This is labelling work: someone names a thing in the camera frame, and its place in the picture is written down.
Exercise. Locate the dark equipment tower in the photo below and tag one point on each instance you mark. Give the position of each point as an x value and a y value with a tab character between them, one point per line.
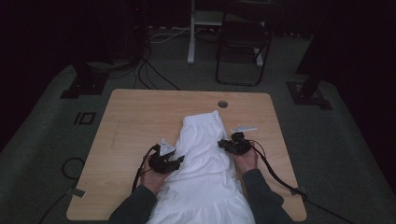
132	31

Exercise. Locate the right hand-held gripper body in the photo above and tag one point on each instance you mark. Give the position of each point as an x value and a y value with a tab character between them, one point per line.
239	146

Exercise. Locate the person's right hand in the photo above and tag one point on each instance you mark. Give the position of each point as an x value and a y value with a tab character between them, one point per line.
247	161

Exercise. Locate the grey tape piece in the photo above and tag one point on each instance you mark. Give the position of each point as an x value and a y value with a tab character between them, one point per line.
76	192
300	190

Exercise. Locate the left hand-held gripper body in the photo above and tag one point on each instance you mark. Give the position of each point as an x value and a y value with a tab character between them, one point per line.
160	163

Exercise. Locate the person's left hand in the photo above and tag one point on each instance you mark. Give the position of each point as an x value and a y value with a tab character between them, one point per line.
152	180

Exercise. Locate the black folding chair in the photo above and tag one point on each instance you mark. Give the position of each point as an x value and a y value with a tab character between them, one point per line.
244	34

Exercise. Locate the white desk frame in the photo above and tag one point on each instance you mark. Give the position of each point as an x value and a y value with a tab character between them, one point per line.
191	46

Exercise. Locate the white skirt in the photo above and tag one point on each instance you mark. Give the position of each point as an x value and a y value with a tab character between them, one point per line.
202	174

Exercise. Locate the black stand base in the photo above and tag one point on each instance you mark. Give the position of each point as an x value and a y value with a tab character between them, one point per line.
84	87
308	96

